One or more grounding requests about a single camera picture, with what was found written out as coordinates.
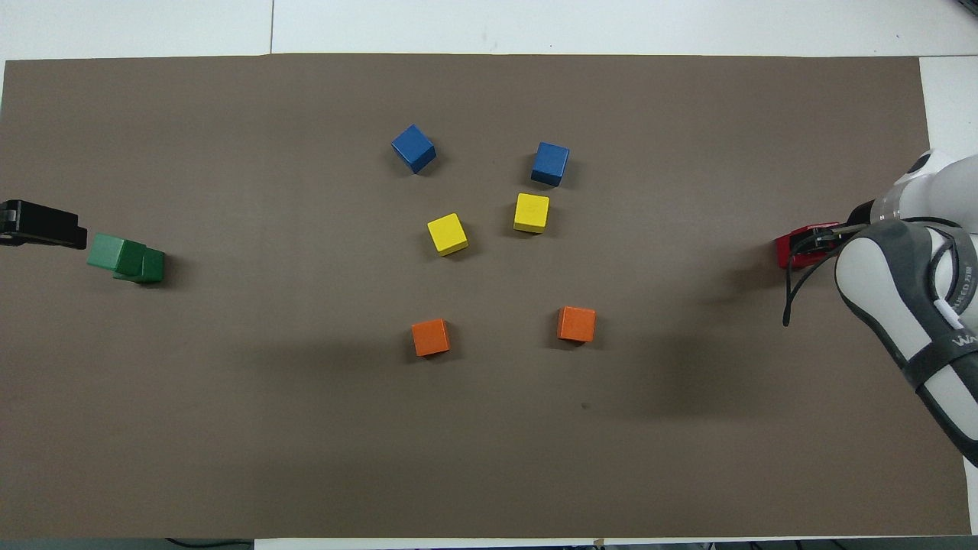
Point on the green wooden cube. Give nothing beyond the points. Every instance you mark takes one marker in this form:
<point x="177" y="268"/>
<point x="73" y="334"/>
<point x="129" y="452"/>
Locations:
<point x="151" y="266"/>
<point x="107" y="252"/>

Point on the yellow wooden cube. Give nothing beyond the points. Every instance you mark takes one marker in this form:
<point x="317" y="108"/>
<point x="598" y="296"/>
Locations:
<point x="531" y="212"/>
<point x="447" y="233"/>

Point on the brown table mat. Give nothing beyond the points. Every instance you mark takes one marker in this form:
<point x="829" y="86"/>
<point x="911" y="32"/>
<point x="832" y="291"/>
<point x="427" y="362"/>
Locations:
<point x="306" y="428"/>

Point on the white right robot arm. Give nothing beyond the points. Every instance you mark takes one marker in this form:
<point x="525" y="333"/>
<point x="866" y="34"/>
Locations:
<point x="879" y="290"/>

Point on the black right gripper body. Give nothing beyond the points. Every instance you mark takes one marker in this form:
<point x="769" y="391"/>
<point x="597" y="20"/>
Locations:
<point x="859" y="215"/>

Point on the orange wooden cube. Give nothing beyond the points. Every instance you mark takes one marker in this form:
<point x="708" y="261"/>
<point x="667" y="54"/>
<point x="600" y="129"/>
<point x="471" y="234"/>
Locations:
<point x="574" y="323"/>
<point x="430" y="337"/>

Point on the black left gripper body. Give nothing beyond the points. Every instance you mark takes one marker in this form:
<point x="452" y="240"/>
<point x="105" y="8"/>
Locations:
<point x="17" y="223"/>

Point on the blue wooden cube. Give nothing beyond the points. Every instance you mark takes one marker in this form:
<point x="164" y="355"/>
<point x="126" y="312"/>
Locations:
<point x="413" y="148"/>
<point x="550" y="163"/>

